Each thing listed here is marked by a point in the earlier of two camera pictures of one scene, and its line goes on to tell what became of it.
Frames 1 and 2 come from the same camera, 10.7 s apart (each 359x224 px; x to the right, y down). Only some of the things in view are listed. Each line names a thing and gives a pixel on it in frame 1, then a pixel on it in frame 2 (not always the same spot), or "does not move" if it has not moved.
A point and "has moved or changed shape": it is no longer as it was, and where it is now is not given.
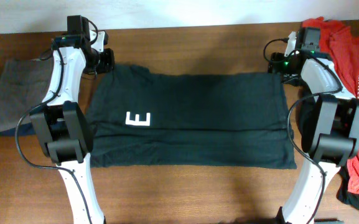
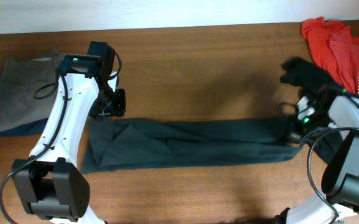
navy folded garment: (26, 130) does not move
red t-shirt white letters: (358, 58) does not move
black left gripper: (107, 61) -> (119, 107)
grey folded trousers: (10, 95) does not move
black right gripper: (277, 68) -> (293, 134)
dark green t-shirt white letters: (233, 120) has moved or changed shape
